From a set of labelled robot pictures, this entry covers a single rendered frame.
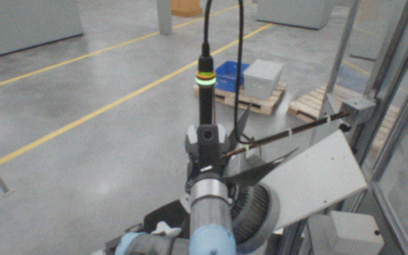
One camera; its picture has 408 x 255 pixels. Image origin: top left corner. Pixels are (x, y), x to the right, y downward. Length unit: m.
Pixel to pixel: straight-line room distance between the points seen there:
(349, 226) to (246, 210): 0.48
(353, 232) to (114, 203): 1.91
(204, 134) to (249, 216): 0.47
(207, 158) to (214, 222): 0.14
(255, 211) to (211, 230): 0.51
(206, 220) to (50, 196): 2.46
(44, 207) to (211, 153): 2.34
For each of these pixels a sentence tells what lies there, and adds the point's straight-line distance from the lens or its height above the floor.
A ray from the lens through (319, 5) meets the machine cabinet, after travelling 7.67.
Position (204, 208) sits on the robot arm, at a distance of 0.48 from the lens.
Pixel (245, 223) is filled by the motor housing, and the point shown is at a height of 1.13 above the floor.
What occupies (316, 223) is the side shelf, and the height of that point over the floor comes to 0.86.
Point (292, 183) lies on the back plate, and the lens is 1.01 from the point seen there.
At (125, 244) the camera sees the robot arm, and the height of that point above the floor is 1.42.
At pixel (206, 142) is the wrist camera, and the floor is 1.56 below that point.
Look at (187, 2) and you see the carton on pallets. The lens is 8.71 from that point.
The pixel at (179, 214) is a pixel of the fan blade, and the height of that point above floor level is 1.08.
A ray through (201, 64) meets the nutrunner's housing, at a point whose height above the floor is 1.69.
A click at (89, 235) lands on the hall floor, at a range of 2.43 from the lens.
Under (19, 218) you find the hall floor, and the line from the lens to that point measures 2.81.
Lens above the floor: 1.90
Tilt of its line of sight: 34 degrees down
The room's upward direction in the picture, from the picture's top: straight up
